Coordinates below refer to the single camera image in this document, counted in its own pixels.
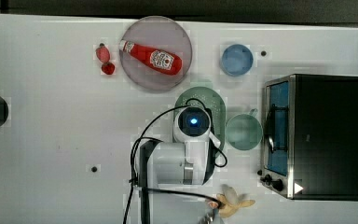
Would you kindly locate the black toaster oven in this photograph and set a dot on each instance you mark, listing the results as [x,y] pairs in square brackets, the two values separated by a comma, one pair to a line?
[310,142]

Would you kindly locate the red ketchup bottle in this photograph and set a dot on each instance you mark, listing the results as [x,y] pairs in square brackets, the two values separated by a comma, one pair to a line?
[160,60]

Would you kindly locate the metal cable connector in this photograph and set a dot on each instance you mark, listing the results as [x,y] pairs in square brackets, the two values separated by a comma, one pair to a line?
[211,217]

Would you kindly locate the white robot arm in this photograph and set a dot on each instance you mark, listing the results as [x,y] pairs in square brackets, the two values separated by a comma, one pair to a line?
[165,167]

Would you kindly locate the light green mug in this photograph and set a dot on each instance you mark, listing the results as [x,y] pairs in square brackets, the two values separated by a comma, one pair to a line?
[244,131]

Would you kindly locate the pale pink toy strawberry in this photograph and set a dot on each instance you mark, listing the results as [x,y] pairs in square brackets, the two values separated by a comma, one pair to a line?
[103,53]

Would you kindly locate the toy orange slice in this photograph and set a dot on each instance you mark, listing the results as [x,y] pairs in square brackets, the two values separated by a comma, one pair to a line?
[213,204]

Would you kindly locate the toy peeled banana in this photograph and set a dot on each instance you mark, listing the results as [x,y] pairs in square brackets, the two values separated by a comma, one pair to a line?
[231,202]

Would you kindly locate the grey round plate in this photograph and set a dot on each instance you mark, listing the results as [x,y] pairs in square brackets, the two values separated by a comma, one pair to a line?
[160,33]

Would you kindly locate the blue plastic cup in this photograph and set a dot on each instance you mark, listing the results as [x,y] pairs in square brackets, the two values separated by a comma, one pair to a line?
[236,60]

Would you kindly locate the dark red toy strawberry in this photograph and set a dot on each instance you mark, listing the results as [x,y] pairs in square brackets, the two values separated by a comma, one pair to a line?
[108,68]

